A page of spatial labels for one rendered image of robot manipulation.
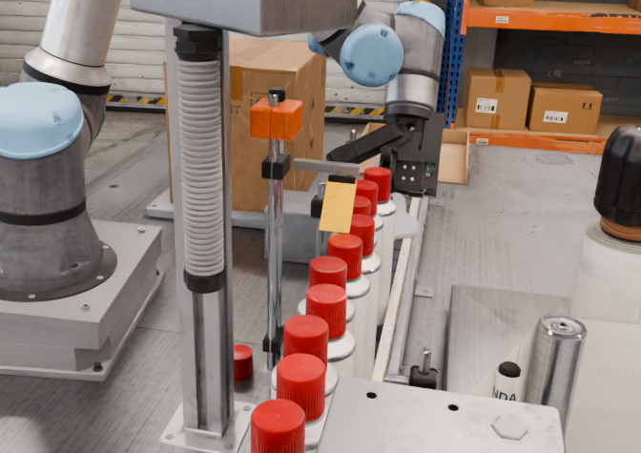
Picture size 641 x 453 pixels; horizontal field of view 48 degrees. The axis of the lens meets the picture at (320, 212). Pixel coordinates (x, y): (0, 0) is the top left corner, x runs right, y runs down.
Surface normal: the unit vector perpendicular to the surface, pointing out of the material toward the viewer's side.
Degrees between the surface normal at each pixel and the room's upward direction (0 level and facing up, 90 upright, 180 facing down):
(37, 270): 74
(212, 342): 90
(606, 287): 91
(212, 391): 90
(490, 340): 0
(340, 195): 49
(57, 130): 90
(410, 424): 0
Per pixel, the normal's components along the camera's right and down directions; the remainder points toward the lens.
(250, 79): -0.18, 0.37
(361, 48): 0.13, 0.41
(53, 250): 0.52, 0.08
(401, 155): -0.15, -0.14
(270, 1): 0.69, 0.30
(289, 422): 0.00, -0.93
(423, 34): 0.22, -0.09
